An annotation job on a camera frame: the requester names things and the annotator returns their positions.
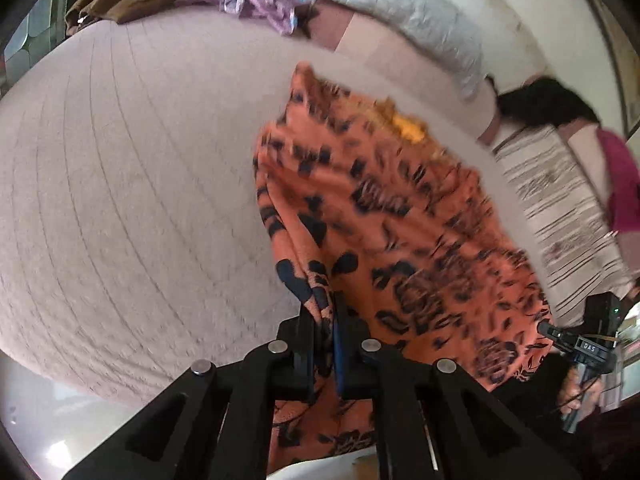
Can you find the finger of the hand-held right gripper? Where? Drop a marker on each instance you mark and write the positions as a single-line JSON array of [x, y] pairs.
[[552, 331]]

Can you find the grey quilted pillow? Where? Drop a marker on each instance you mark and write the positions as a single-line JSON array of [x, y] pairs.
[[400, 5]]

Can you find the cream striped pillow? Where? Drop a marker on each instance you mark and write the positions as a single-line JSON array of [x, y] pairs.
[[555, 210]]

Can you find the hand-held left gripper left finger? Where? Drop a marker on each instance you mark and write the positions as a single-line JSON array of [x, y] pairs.
[[299, 360]]

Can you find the person's right hand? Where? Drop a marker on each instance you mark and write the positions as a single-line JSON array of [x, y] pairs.
[[570, 392]]

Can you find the stained glass window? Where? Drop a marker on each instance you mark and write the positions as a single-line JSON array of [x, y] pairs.
[[30, 35]]

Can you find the magenta cloth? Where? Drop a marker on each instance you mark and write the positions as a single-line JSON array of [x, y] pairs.
[[625, 180]]

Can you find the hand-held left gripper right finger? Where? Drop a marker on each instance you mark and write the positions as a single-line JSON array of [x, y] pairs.
[[340, 355]]

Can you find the orange black floral garment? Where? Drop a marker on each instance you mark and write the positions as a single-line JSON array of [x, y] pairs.
[[400, 240]]

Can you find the purple floral garment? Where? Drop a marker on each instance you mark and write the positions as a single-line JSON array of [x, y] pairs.
[[260, 0]]

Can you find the black cloth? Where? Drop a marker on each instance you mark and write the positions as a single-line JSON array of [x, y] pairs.
[[545, 102]]

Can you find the pink quilted bedspread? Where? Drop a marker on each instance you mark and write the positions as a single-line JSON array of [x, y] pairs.
[[125, 210]]

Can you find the pink bolster cushion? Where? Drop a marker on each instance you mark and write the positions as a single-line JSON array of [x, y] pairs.
[[400, 62]]

